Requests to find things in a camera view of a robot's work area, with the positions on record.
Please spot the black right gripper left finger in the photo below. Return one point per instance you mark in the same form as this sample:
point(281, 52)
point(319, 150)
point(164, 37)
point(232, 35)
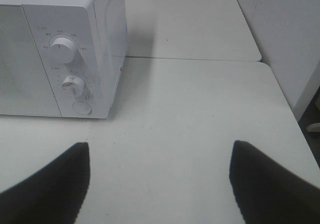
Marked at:
point(52, 195)

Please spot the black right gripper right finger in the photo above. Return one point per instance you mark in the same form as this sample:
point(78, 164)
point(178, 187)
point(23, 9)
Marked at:
point(268, 193)

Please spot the round door release button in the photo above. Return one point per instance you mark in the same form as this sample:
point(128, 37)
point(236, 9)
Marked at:
point(82, 108)

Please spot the white microwave door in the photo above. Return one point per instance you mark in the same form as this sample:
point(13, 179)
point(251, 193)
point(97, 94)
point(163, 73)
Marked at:
point(25, 89)

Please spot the white timer knob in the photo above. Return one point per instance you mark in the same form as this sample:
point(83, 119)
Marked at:
point(74, 85)

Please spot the upper white power knob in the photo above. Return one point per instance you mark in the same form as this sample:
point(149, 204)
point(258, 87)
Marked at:
point(63, 50)

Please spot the white microwave oven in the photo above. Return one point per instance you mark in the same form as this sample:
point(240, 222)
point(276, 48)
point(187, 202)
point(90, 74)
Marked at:
point(98, 28)

